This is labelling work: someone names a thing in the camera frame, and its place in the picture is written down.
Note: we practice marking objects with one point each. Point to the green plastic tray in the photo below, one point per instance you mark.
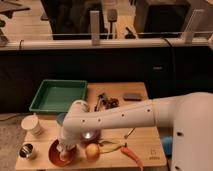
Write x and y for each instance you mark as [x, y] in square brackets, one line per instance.
[56, 96]

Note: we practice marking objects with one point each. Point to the red bowl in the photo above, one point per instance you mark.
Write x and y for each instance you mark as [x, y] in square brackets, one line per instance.
[54, 155]

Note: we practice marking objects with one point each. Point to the white paper cup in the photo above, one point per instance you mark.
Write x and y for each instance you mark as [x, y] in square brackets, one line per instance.
[31, 124]

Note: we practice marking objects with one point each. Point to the orange carrot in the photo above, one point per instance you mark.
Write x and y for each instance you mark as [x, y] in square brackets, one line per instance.
[129, 153]

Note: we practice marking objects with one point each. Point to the small metal cup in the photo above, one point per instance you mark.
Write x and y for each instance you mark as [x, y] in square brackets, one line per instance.
[27, 151]

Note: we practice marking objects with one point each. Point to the small blue cup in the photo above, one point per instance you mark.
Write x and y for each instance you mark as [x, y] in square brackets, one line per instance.
[60, 118]

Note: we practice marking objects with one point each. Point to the wooden cutting board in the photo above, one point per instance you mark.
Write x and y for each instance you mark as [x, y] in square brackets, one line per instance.
[145, 142]

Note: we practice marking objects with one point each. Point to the blue object beside board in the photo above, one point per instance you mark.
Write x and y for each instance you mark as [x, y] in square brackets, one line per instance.
[167, 145]

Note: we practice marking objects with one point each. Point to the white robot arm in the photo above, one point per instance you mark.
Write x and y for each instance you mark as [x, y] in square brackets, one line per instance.
[190, 116]

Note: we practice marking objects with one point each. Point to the dark grape bunch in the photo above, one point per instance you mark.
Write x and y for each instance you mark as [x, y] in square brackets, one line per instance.
[112, 103]

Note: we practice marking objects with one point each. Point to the metal spoon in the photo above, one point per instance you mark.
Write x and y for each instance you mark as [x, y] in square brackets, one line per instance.
[129, 133]

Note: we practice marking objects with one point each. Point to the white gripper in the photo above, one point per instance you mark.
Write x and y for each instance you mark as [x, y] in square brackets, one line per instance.
[65, 147]

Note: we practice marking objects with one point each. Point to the purple bowl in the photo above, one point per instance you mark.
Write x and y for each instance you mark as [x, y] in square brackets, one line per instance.
[90, 136]

